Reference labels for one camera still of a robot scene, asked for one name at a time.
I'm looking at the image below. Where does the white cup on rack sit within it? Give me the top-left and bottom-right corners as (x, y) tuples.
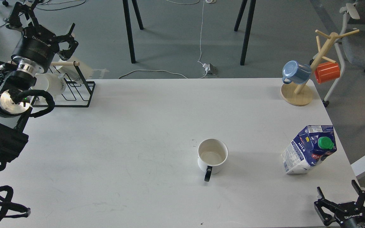
(31, 73), (67, 96)

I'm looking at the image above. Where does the white cup tilted rear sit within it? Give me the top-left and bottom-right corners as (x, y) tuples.
(56, 57), (93, 84)

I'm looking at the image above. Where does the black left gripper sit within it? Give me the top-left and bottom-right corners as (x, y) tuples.
(4, 0), (79, 72)

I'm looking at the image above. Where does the white power cable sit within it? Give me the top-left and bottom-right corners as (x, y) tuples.
(118, 0), (217, 79)

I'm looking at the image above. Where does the blue mug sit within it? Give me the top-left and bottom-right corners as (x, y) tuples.
(282, 60), (312, 84)

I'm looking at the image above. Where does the orange mug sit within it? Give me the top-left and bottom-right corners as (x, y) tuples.
(314, 62), (341, 84)

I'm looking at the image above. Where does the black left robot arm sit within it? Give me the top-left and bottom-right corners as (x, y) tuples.
(0, 0), (78, 171)

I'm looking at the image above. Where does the wooden dowel rod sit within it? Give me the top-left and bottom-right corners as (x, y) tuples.
(50, 61), (80, 66)

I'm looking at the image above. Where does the wooden mug tree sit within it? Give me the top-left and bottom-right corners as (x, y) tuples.
(280, 29), (360, 106)

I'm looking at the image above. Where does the black table leg left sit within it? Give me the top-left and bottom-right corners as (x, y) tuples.
(122, 0), (144, 64)

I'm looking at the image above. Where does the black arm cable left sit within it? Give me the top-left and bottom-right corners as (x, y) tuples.
(11, 89), (55, 118)

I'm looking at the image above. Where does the white power plug adapter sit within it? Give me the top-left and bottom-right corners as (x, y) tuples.
(202, 63), (218, 76)

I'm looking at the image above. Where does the black table leg right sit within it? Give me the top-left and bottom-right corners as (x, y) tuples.
(234, 0), (257, 66)

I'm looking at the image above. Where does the black table leg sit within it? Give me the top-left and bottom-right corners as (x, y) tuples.
(122, 0), (144, 64)
(234, 0), (257, 66)

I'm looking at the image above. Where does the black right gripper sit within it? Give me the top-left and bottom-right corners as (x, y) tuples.
(313, 180), (365, 228)

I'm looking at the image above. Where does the white mug black handle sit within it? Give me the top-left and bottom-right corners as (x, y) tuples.
(197, 138), (229, 182)

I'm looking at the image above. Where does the blue white milk carton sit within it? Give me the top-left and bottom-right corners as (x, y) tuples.
(281, 125), (337, 174)

